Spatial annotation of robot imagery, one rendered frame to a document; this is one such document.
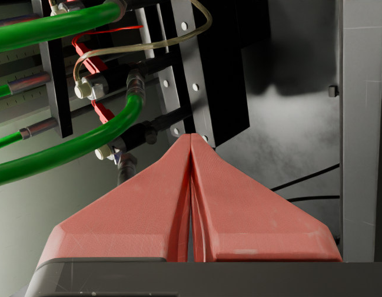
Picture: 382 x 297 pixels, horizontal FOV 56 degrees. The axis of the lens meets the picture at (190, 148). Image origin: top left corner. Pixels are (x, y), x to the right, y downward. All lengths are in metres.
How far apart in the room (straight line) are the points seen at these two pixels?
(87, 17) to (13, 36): 0.05
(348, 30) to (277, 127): 0.28
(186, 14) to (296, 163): 0.32
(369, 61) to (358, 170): 0.12
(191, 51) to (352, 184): 0.25
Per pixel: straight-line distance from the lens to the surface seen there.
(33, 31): 0.25
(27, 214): 0.76
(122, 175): 0.37
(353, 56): 0.39
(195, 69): 0.48
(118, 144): 0.45
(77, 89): 0.43
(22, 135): 0.62
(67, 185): 0.77
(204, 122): 0.51
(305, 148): 0.61
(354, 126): 0.41
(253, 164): 0.70
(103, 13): 0.28
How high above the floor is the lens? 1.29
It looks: 34 degrees down
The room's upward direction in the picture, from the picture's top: 120 degrees counter-clockwise
